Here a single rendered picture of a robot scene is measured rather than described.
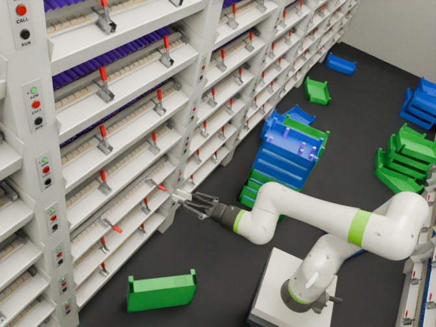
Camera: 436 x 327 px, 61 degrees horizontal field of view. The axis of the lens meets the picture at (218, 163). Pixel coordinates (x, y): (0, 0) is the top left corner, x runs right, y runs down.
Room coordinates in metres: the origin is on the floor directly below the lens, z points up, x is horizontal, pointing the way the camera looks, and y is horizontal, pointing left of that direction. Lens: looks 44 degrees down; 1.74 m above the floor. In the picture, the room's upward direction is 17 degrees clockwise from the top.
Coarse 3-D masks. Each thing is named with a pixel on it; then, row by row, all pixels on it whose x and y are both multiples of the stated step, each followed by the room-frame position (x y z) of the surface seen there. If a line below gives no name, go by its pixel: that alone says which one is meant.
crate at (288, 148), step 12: (276, 120) 1.72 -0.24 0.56; (276, 132) 1.71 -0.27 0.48; (288, 132) 1.72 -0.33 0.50; (300, 132) 1.71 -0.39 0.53; (264, 144) 1.55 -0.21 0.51; (276, 144) 1.61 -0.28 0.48; (288, 144) 1.64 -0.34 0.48; (300, 144) 1.67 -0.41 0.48; (312, 144) 1.69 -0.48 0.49; (288, 156) 1.52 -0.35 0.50; (300, 156) 1.51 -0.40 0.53; (312, 168) 1.49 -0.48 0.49
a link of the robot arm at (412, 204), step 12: (408, 192) 0.95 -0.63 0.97; (384, 204) 0.95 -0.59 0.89; (396, 204) 0.89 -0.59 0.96; (408, 204) 0.89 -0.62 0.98; (420, 204) 0.90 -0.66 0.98; (420, 216) 0.86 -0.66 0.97; (420, 228) 0.83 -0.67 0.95; (324, 240) 0.97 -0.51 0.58; (336, 240) 0.95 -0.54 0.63; (336, 252) 0.92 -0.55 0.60; (348, 252) 0.91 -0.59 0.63
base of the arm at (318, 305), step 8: (288, 280) 0.89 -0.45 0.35; (288, 296) 0.80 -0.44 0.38; (320, 296) 0.83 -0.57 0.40; (328, 296) 0.85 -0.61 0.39; (288, 304) 0.78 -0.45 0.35; (296, 304) 0.77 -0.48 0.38; (304, 304) 0.78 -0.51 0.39; (312, 304) 0.80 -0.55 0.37; (320, 304) 0.80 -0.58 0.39; (304, 312) 0.77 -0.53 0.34; (320, 312) 0.78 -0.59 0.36
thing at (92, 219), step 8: (160, 160) 1.13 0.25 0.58; (152, 168) 1.07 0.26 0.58; (144, 176) 1.01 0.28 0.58; (136, 184) 0.96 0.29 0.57; (112, 200) 0.84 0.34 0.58; (104, 208) 0.80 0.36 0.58; (96, 216) 0.76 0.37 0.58; (88, 224) 0.71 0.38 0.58; (80, 232) 0.68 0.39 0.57; (88, 232) 0.70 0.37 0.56; (72, 240) 0.64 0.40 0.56
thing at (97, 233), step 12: (168, 156) 1.17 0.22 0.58; (168, 168) 1.13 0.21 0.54; (132, 180) 0.98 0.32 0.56; (156, 180) 1.04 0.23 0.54; (132, 192) 0.94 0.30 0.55; (144, 192) 0.96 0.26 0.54; (132, 204) 0.88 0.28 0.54; (108, 216) 0.79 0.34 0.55; (120, 216) 0.81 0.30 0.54; (96, 228) 0.73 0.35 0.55; (108, 228) 0.75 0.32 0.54; (84, 240) 0.67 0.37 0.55; (96, 240) 0.69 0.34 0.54; (72, 252) 0.61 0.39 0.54; (84, 252) 0.64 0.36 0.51
